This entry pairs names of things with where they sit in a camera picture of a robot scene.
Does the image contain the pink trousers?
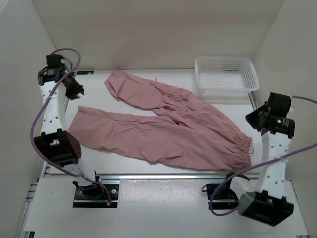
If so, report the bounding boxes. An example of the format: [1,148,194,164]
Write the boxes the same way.
[68,70,253,171]

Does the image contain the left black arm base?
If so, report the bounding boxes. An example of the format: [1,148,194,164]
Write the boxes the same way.
[73,181,119,208]

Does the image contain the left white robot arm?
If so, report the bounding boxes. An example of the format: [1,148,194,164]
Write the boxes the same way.
[33,66,104,198]

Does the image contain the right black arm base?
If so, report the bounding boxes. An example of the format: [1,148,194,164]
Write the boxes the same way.
[201,183,239,210]

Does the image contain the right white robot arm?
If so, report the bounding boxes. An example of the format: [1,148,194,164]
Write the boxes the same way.
[222,105,295,227]

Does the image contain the white plastic basket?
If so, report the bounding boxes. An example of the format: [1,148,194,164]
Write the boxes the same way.
[194,57,260,98]

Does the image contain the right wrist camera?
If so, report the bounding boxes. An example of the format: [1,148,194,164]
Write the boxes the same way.
[265,92,292,118]

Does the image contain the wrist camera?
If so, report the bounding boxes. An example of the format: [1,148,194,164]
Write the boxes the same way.
[265,92,292,118]
[45,54,65,71]

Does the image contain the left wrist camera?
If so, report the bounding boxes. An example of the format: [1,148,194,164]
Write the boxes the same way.
[45,54,65,71]

